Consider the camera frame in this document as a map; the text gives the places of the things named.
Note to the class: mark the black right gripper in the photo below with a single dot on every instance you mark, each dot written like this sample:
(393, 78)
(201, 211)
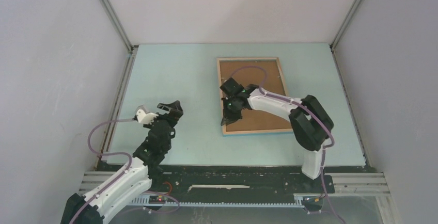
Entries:
(228, 117)

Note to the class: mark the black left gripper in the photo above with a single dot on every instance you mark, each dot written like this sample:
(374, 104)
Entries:
(174, 109)

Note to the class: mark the brown cardboard backing board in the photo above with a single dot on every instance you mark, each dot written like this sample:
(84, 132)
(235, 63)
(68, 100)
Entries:
(250, 73)

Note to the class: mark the wooden picture frame with glass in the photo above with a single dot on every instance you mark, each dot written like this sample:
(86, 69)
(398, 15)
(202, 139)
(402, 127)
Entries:
(261, 71)

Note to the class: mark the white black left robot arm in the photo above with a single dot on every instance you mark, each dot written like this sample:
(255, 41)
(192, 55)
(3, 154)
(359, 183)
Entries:
(136, 176)

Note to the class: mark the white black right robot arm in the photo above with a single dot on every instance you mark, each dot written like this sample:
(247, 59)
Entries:
(311, 124)

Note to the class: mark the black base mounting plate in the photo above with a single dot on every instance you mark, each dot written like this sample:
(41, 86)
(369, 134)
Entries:
(239, 184)

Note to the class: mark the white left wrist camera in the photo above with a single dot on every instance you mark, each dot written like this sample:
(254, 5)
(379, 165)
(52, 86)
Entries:
(144, 116)

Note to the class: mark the left aluminium corner post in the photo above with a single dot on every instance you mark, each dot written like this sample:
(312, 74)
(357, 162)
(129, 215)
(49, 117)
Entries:
(115, 21)

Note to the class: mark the aluminium corner post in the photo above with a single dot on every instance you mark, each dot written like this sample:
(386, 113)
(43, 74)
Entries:
(345, 24)
(115, 21)

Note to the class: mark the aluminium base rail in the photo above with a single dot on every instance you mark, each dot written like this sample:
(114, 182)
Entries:
(345, 185)

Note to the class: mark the right aluminium corner post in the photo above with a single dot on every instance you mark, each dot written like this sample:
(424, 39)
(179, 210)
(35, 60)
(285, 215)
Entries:
(345, 24)

